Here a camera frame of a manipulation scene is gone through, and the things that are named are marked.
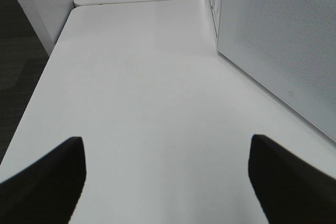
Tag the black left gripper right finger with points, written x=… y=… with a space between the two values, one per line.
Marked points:
x=289 y=189

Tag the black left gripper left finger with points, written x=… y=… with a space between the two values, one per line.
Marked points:
x=48 y=190

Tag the white microwave door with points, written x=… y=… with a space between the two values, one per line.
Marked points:
x=288 y=46

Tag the white table leg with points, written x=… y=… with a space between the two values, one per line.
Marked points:
x=35 y=18

